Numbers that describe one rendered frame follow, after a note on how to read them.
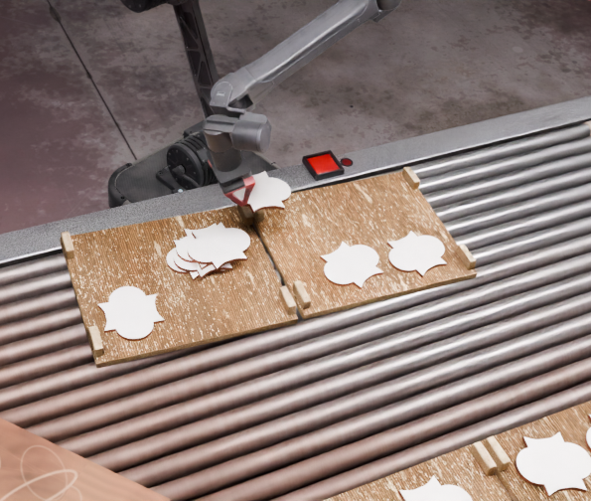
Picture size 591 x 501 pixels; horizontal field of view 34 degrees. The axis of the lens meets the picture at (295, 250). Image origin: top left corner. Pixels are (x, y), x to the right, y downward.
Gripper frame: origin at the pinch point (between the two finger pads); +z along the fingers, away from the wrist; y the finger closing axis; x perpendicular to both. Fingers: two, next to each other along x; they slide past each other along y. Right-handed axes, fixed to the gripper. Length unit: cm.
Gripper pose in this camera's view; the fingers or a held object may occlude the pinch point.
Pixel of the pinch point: (237, 191)
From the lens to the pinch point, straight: 202.7
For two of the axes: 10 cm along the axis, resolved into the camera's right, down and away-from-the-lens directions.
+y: -3.7, -6.8, 6.3
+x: -9.2, 3.9, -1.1
